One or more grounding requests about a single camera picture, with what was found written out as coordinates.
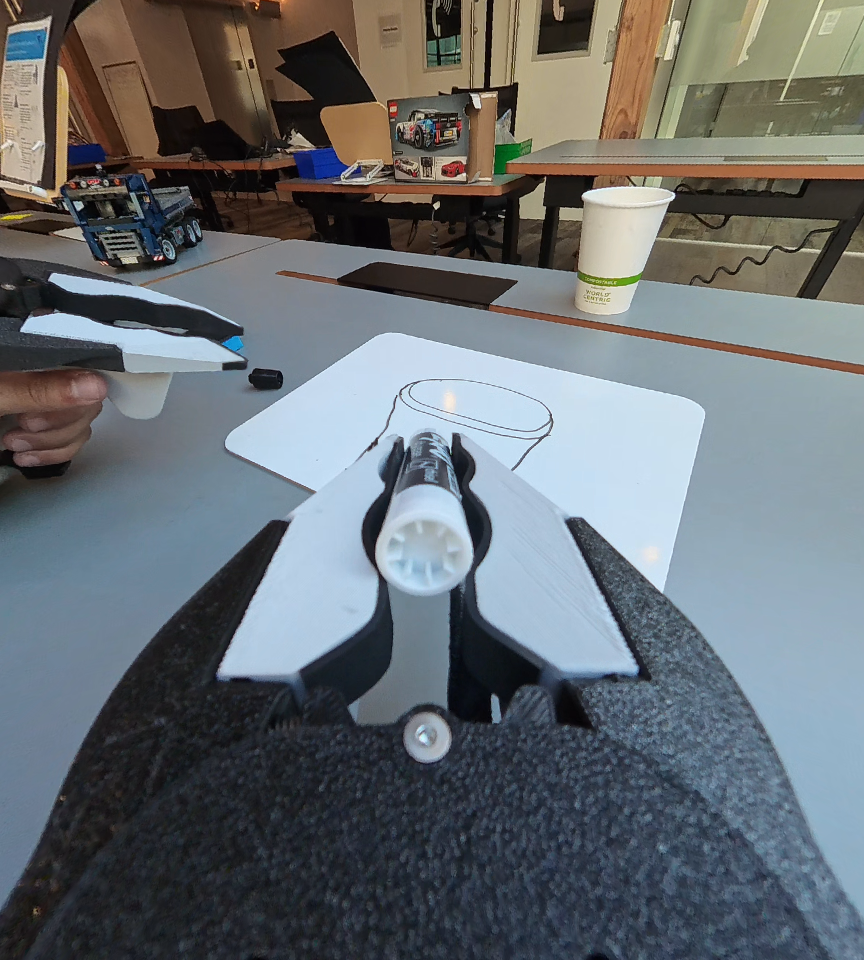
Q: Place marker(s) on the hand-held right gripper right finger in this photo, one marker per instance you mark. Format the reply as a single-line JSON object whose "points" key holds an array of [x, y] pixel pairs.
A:
{"points": [[552, 600]]}

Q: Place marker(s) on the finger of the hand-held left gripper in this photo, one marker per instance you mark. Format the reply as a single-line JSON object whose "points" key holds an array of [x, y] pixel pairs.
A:
{"points": [[101, 337], [79, 289]]}

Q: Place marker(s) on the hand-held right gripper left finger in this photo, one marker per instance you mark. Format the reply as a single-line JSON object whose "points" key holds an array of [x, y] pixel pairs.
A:
{"points": [[304, 592]]}

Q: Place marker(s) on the white dry erase marker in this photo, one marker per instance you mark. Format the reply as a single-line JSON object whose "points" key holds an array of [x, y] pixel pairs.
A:
{"points": [[424, 559]]}

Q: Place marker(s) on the blue black whiteboard eraser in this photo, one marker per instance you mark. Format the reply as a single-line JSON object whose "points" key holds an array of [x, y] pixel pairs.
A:
{"points": [[233, 344]]}

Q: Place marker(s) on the white whiteboard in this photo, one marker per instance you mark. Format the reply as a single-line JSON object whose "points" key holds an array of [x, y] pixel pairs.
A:
{"points": [[612, 450]]}

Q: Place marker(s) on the black marker cap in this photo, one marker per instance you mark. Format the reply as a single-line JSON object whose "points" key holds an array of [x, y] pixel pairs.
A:
{"points": [[265, 379]]}

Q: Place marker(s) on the person's left hand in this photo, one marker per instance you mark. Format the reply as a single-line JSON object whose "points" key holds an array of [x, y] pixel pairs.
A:
{"points": [[26, 420]]}

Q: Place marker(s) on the blue toy truck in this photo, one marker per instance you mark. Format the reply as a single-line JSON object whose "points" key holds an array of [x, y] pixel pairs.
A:
{"points": [[124, 217]]}

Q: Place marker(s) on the blue storage bin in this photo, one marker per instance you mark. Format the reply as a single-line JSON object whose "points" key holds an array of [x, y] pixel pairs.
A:
{"points": [[319, 163], [86, 154]]}

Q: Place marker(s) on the tan rounded board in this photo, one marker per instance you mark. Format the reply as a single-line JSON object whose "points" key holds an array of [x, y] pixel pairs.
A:
{"points": [[357, 131]]}

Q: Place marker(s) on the white paper cup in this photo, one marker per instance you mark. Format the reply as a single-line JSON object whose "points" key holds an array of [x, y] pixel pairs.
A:
{"points": [[619, 247]]}

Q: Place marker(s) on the toy car box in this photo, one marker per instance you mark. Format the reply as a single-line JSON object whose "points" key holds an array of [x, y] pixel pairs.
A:
{"points": [[432, 135]]}

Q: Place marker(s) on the green box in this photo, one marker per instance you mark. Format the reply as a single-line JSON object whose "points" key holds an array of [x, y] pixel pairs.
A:
{"points": [[514, 157]]}

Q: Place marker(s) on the wooden column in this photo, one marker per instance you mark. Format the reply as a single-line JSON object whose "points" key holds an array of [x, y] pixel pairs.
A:
{"points": [[634, 67]]}

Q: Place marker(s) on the dark wall poster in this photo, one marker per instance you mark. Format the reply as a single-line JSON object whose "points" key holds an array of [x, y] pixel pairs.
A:
{"points": [[567, 26], [443, 37]]}

